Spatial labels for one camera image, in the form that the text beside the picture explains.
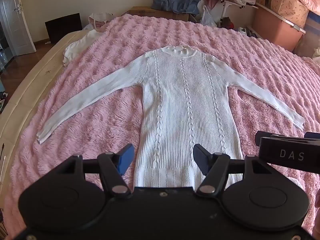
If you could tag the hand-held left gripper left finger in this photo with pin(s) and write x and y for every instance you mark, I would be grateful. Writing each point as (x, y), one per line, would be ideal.
(126, 158)

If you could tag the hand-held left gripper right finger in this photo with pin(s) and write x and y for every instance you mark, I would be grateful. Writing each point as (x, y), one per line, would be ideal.
(201, 158)

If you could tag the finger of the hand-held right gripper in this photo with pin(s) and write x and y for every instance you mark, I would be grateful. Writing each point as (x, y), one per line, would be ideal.
(262, 135)

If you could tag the pink fluffy blanket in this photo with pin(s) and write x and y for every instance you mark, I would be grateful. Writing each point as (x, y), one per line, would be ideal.
(105, 120)

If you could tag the white power strip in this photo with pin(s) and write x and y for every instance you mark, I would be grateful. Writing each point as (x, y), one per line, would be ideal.
(250, 32)

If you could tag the pink plastic storage box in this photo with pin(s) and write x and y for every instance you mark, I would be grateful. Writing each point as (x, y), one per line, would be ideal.
(277, 30)

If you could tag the blue translucent bin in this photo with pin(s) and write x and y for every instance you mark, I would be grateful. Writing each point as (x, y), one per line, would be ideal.
(310, 37)

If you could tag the dark red plush item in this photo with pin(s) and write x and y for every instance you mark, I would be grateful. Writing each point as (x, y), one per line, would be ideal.
(228, 23)

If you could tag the white crumpled garment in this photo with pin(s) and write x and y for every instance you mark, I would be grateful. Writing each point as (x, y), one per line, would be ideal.
(80, 46)

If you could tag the white metal rack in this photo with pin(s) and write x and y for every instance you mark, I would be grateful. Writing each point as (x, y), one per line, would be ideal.
(275, 13)

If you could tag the beige bed mattress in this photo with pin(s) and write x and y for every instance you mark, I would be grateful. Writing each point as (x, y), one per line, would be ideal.
(30, 80)

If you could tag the white plastic bag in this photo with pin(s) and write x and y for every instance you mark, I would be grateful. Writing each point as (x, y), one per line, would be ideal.
(208, 17)

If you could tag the floral quilted storage bag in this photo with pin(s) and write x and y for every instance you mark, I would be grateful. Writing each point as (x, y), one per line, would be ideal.
(287, 3)

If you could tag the white red printed paper bag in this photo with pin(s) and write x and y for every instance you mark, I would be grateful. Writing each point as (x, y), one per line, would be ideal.
(100, 21)

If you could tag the black flat board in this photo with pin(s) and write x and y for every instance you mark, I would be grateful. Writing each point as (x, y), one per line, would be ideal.
(63, 27)

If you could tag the brown cardboard box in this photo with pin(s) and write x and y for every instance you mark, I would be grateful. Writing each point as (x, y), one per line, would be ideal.
(160, 13)

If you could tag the white door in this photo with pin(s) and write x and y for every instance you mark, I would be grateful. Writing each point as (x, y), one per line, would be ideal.
(13, 17)

